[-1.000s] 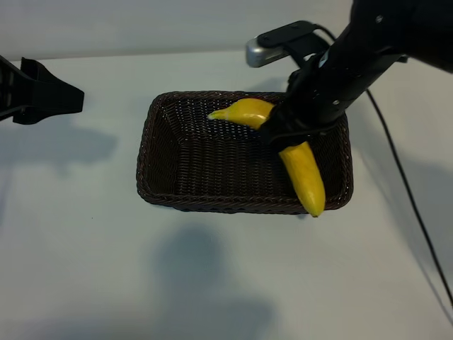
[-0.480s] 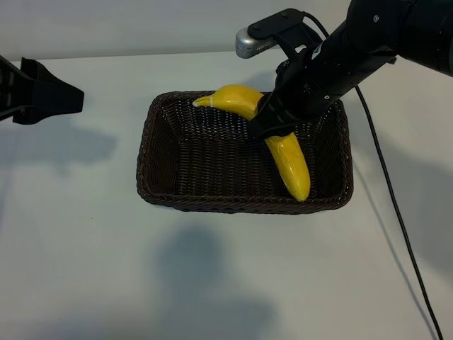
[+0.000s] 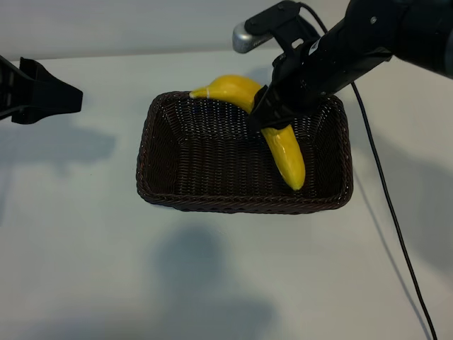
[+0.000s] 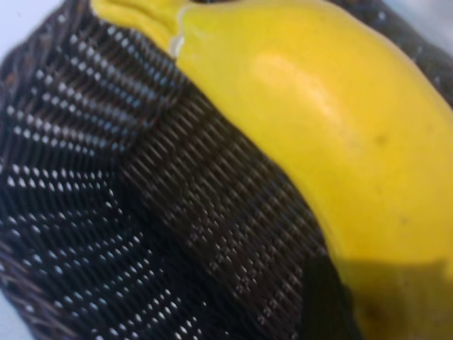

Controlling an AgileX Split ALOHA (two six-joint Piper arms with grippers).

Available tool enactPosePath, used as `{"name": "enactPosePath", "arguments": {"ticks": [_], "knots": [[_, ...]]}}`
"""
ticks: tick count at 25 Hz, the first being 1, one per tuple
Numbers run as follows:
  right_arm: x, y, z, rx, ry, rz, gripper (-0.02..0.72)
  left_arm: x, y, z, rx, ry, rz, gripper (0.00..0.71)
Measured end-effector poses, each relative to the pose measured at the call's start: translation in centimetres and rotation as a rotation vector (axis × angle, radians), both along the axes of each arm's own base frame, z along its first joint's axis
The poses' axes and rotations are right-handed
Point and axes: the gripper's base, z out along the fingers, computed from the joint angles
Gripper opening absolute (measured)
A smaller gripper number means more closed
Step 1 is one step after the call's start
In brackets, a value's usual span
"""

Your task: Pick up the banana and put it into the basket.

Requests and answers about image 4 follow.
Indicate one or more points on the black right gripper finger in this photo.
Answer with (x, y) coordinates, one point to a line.
(332, 308)

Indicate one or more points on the dark brown woven basket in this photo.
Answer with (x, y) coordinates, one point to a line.
(141, 212)

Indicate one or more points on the yellow banana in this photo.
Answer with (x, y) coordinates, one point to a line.
(336, 124)

